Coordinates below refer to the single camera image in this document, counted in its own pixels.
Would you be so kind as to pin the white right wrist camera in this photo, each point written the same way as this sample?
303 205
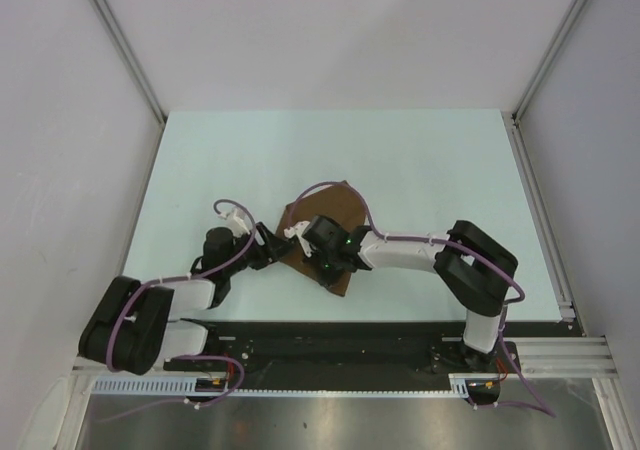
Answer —
297 231

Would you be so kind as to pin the aluminium frame post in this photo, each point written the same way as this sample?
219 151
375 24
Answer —
552 52
128 57

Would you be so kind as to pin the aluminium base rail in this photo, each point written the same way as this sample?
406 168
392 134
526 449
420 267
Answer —
564 357

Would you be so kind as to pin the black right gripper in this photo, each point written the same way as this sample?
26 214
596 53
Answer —
328 278

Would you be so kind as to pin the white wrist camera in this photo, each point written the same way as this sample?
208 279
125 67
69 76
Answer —
237 221
297 231

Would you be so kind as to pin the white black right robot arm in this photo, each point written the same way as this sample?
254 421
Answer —
476 269

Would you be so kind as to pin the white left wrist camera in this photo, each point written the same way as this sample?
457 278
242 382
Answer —
237 221

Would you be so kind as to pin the brown cloth napkin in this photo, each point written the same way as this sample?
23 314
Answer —
335 202

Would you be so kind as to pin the white slotted cable duct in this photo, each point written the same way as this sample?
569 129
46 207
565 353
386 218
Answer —
440 386

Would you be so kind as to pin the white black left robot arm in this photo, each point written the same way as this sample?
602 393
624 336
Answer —
128 325

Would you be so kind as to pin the aluminium frame post left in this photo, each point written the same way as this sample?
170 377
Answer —
128 57

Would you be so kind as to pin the aluminium frame post right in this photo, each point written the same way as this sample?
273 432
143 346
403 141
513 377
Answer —
552 52

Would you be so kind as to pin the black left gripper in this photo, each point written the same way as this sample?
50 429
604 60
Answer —
270 250

